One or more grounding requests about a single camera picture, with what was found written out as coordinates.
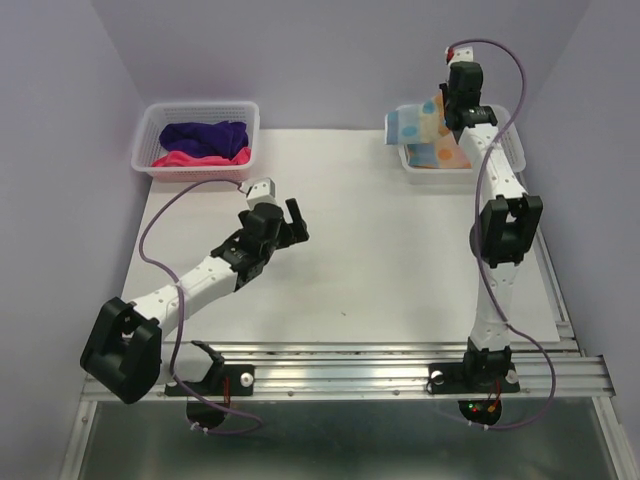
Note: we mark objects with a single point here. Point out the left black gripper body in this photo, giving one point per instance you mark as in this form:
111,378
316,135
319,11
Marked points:
284,238

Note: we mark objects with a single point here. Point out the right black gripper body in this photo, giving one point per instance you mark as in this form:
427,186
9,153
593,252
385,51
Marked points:
446,97

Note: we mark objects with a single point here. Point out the light blue dotted towel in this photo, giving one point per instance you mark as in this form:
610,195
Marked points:
416,123

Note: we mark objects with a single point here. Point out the orange dotted towel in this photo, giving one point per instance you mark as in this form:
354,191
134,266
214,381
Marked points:
443,154

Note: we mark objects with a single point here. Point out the purple towel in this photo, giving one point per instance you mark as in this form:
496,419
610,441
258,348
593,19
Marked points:
225,139

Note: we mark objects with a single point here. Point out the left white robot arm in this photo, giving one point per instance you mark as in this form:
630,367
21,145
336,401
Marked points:
124,349

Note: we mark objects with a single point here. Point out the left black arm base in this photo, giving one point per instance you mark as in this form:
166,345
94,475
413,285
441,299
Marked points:
209,401

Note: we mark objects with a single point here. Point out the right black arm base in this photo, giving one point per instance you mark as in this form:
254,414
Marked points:
480,392

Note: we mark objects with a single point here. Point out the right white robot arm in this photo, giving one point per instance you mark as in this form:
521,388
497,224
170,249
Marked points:
506,217

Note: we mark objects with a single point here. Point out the right white plastic basket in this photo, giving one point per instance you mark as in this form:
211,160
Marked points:
511,146

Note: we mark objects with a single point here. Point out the white plastic basket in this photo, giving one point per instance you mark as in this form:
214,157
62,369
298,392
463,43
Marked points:
511,146
147,148

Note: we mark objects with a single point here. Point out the pink towel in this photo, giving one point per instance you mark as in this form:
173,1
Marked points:
182,159

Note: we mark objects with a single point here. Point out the left white plastic basket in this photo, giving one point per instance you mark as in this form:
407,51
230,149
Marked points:
147,148

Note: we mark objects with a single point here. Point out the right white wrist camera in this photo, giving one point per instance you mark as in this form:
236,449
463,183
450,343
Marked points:
463,53

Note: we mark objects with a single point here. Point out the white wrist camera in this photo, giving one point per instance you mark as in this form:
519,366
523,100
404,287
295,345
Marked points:
259,191
463,53

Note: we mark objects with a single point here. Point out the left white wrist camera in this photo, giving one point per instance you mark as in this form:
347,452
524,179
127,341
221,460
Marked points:
259,191

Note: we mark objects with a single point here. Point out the aluminium mounting rail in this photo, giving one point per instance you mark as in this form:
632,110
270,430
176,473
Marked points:
400,371

